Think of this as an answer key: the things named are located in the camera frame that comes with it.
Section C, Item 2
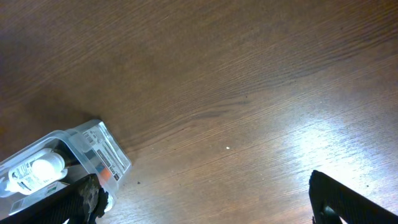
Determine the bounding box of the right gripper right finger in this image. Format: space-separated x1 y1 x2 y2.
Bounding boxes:
308 170 397 224

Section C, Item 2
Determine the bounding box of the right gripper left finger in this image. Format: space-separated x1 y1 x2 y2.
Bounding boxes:
1 174 109 224

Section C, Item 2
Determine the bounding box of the dark bottle white cap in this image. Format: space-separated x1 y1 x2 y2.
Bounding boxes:
32 148 80 181

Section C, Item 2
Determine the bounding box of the white spray bottle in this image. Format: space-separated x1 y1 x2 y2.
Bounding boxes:
1 148 55 198

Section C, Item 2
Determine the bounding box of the clear plastic container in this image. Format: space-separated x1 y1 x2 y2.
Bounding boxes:
1 119 132 219

